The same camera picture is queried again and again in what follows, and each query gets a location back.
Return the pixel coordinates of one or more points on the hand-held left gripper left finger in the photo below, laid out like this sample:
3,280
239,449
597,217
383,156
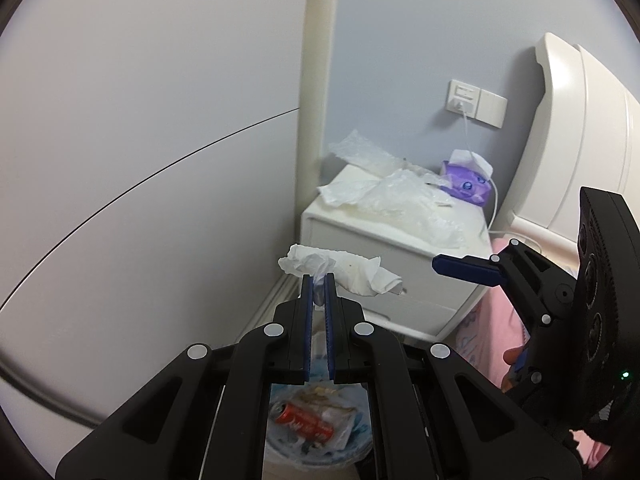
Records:
306,320

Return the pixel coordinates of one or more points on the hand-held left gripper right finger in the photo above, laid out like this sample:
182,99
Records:
329,320

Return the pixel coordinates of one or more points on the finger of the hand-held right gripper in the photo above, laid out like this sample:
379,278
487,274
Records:
465,267
537,350

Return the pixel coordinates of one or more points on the white tissue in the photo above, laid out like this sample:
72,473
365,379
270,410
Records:
350,267

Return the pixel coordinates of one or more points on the large clear plastic bag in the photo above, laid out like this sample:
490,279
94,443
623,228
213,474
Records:
410,210

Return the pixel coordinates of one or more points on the red soda can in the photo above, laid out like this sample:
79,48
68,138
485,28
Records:
305,422

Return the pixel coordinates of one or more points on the round blue trash bin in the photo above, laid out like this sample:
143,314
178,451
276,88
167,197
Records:
320,455

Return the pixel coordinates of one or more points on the person's right hand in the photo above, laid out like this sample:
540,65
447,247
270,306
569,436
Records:
512,356

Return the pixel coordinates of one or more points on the white two-drawer nightstand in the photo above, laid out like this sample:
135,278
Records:
440,305

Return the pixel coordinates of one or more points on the pink bed sheet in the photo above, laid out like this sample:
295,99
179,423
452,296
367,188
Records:
480,335

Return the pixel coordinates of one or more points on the purple tissue pack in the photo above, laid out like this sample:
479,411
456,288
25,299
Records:
467,185

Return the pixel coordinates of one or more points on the small clear plastic bag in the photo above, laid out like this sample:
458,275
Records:
362,152

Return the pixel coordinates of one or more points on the white bed headboard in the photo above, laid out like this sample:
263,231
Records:
575,135

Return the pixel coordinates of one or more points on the white wall switch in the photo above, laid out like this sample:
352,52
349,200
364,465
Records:
492,109

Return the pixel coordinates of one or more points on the white wall socket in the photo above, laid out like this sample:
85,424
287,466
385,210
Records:
464,96

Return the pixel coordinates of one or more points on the beige vertical wall trim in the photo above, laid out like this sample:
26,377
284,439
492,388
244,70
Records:
315,85

